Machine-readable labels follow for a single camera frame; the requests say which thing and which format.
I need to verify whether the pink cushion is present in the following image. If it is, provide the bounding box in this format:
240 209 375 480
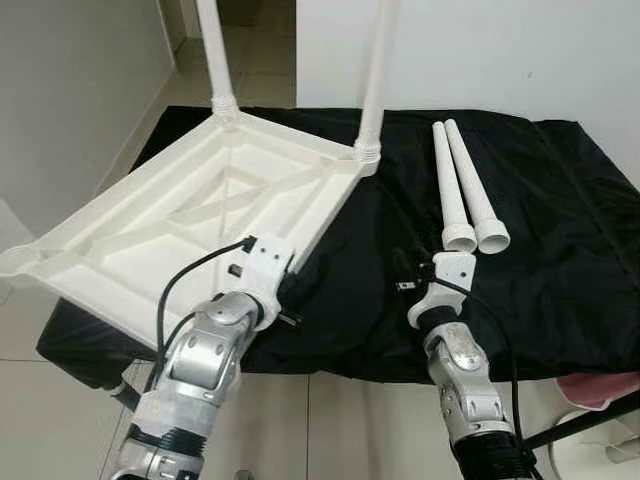
555 372 640 406

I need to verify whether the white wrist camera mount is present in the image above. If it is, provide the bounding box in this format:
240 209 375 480
408 252 478 326
235 235 298 306

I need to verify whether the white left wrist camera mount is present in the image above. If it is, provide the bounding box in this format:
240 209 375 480
235 235 298 306

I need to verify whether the white round plastic base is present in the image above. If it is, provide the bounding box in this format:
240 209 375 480
550 410 640 480

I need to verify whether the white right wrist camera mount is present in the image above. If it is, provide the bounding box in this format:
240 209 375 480
408 252 478 326

